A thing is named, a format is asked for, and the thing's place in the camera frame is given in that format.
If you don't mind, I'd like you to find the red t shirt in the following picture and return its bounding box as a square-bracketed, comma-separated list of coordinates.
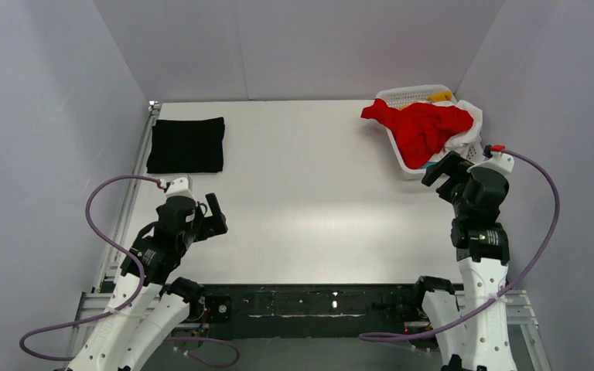
[360, 98, 473, 169]

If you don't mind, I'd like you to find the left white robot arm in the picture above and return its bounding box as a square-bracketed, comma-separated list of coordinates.
[67, 176, 227, 370]

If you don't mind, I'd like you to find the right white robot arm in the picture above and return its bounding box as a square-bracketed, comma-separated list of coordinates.
[422, 151, 517, 370]

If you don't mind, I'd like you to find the white t shirt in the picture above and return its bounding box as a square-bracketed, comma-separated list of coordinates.
[433, 100, 483, 158]

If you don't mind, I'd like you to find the folded black t shirt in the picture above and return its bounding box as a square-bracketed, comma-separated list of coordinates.
[146, 117, 225, 175]

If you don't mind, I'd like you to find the yellow t shirt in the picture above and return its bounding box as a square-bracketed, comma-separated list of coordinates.
[399, 90, 455, 111]

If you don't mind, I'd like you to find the white plastic laundry basket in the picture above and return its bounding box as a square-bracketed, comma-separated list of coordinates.
[376, 84, 483, 181]

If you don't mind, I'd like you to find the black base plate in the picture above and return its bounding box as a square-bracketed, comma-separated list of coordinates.
[194, 284, 434, 341]

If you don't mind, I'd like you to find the left side aluminium rail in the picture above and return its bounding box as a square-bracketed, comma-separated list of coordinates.
[91, 100, 162, 294]

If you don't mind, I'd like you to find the aluminium frame rail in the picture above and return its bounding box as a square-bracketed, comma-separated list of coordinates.
[66, 289, 551, 371]

